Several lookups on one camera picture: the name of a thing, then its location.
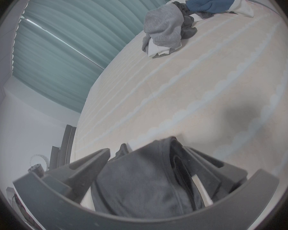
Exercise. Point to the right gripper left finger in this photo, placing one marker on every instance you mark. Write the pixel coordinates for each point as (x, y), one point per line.
(81, 174)

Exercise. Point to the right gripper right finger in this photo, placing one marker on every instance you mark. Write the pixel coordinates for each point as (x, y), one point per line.
(216, 176)

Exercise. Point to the black T-shirt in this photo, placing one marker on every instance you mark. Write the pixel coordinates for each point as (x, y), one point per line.
(139, 183)

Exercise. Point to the bed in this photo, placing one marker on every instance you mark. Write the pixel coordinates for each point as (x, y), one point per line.
(194, 80)

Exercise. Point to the pile of clothes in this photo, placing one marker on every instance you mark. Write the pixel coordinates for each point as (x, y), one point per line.
(163, 25)

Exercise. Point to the black chest of drawers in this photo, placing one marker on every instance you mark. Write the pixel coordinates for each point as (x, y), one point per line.
(68, 140)

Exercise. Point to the blue-green curtain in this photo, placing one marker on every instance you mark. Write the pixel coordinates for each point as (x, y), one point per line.
(50, 75)
(98, 13)

